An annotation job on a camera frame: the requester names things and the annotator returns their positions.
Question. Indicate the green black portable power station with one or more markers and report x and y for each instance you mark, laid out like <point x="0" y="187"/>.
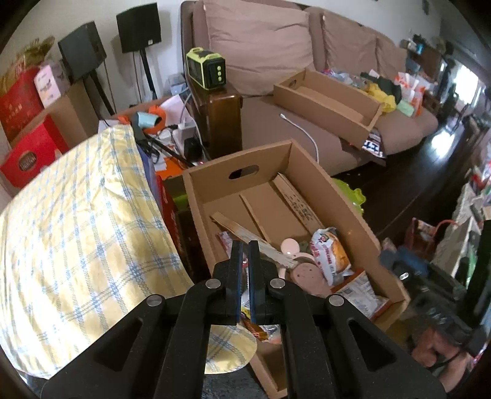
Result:
<point x="206" y="68"/>

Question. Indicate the brown cardboard carton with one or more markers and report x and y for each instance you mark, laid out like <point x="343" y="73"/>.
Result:
<point x="72" y="114"/>

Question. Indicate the left black speaker on stand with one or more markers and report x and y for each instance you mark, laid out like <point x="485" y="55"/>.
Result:
<point x="82" y="53"/>

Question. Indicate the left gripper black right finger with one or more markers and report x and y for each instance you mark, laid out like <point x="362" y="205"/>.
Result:
<point x="330" y="349"/>

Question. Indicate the red chocolate collection box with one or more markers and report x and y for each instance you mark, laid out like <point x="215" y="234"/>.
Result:
<point x="34" y="152"/>

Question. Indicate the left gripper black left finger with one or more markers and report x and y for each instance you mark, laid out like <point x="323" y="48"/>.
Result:
<point x="159" y="349"/>

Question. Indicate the bread snack packet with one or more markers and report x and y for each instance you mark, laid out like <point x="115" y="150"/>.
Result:
<point x="330" y="255"/>

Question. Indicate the pink handheld mirror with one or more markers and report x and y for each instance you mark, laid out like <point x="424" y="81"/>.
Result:
<point x="306" y="274"/>

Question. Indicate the wooden folding fan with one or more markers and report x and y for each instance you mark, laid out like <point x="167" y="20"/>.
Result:
<point x="247" y="237"/>

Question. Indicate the right black speaker on stand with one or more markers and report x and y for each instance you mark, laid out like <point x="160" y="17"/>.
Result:
<point x="139" y="28"/>

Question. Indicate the person's right hand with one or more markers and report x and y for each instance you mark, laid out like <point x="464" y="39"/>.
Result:
<point x="433" y="351"/>

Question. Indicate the white pink tissue box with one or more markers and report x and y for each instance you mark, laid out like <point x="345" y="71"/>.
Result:
<point x="51" y="83"/>

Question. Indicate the teal hair dryer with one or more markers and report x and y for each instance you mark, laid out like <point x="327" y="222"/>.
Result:
<point x="149" y="123"/>

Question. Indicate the large open cardboard box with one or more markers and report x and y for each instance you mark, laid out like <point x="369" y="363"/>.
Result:
<point x="241" y="188"/>

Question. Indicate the black speaker on stand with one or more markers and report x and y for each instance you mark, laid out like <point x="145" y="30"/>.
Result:
<point x="139" y="28"/>
<point x="82" y="53"/>

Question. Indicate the brown sofa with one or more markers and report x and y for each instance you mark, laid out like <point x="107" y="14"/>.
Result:
<point x="230" y="122"/>

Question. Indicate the beige sofa cushion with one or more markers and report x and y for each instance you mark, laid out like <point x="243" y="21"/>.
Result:
<point x="262" y="44"/>
<point x="349" y="46"/>

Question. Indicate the yellow blue checkered cloth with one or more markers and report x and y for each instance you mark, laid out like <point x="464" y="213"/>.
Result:
<point x="81" y="246"/>

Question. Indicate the red gift bag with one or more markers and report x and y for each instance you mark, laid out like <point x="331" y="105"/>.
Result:
<point x="20" y="104"/>

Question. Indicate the white power strip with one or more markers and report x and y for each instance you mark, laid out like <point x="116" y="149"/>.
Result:
<point x="184" y="131"/>

